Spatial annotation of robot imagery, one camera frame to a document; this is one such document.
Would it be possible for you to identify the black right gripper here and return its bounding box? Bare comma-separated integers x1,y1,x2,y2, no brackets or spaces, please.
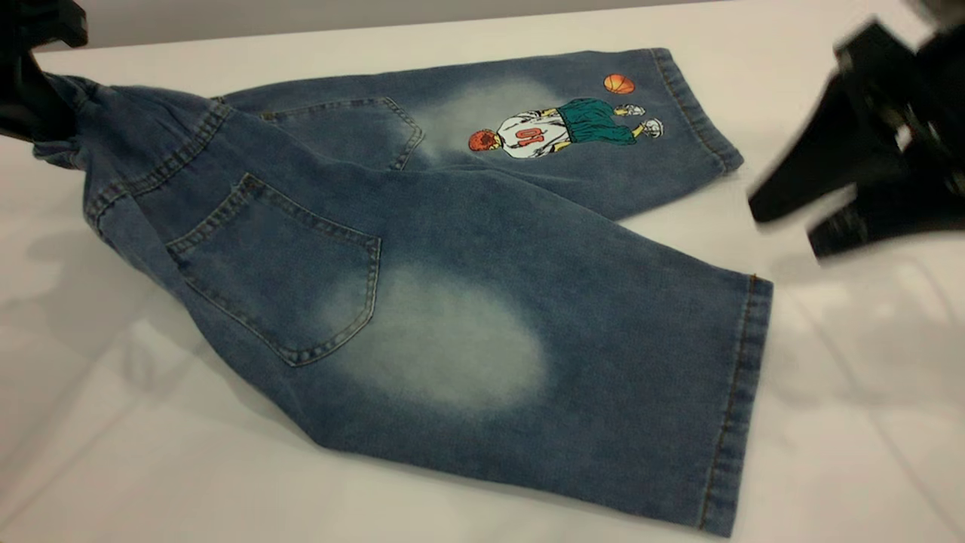
748,19,965,261

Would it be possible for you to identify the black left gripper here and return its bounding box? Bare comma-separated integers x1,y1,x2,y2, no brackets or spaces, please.
0,0,89,144

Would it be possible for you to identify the blue denim shorts basketball print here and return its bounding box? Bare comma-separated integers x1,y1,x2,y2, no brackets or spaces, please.
32,47,775,538

